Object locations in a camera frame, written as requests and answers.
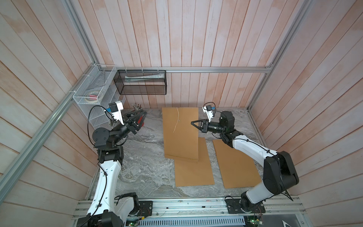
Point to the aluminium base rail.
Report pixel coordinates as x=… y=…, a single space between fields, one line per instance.
x=215 y=206

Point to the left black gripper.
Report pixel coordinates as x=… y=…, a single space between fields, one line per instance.
x=131 y=124

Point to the horizontal aluminium wall rail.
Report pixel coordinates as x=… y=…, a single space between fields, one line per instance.
x=247 y=69

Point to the brown kraft file bag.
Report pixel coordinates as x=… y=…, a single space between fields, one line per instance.
x=180 y=137

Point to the tape roll on shelf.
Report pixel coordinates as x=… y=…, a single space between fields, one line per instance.
x=93 y=97

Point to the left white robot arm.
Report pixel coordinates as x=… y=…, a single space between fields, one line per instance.
x=108 y=209

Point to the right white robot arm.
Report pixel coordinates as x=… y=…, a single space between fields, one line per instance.
x=279 y=173

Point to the red metal pencil bucket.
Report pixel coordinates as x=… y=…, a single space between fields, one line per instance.
x=137 y=108

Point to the black mesh wall basket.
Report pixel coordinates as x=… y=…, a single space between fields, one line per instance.
x=141 y=82

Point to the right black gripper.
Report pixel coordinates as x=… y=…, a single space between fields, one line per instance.
x=204 y=128

